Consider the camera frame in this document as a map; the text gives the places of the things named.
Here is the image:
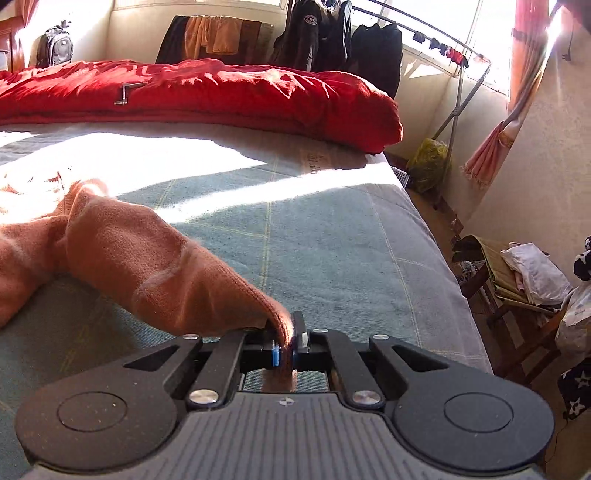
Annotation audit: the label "salmon knit sweater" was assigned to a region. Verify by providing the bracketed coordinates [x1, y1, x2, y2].
[0, 178, 301, 393]

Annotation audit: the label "wooden stool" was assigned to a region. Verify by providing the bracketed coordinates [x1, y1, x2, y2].
[455, 235, 568, 384]

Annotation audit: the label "yellow plastic bag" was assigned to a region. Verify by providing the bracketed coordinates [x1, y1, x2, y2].
[406, 137, 451, 192]

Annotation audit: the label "dark hanging garment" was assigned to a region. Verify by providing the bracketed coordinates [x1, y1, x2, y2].
[156, 15, 191, 64]

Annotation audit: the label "orange hanging garment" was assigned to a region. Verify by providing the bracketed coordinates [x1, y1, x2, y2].
[185, 15, 243, 56]

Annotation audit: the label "olive cloth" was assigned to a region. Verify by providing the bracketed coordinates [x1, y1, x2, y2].
[455, 235, 518, 301]

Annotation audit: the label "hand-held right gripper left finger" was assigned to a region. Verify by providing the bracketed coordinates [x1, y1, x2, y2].
[122, 325, 282, 409]

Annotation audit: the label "bed with grey-green checked sheet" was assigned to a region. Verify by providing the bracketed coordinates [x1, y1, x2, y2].
[0, 122, 495, 480]

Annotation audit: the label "metal drying rack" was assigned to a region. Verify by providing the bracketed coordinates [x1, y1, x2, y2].
[351, 0, 492, 153]

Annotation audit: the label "brown hanging garment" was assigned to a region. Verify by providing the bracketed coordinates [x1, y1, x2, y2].
[239, 18, 274, 62]

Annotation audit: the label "grey backpack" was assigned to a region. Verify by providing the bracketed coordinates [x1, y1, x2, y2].
[36, 25, 75, 68]

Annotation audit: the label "white cloth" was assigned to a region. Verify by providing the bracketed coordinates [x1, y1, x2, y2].
[501, 242, 573, 305]

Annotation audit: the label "grey metal crank tool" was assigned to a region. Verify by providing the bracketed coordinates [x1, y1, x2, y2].
[114, 83, 147, 106]

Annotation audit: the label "white plastic bag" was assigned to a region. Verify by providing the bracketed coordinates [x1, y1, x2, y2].
[554, 281, 591, 365]

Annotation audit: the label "red duvet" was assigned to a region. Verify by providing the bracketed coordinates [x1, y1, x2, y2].
[0, 58, 403, 155]

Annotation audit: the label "tied pink curtain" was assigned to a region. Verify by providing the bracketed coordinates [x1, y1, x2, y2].
[464, 0, 555, 188]

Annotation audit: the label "dark hanging jackets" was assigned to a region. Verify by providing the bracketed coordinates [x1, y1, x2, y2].
[351, 23, 403, 100]

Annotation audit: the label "star-print dark cloth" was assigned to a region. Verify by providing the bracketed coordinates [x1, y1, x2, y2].
[558, 357, 591, 421]
[574, 235, 591, 281]

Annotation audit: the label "dark hanging jacket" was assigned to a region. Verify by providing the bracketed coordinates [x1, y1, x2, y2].
[318, 0, 357, 72]

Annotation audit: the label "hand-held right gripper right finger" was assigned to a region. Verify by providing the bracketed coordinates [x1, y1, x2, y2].
[291, 310, 451, 410]

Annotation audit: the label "wooden headboard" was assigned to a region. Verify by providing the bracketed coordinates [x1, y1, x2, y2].
[0, 14, 26, 72]

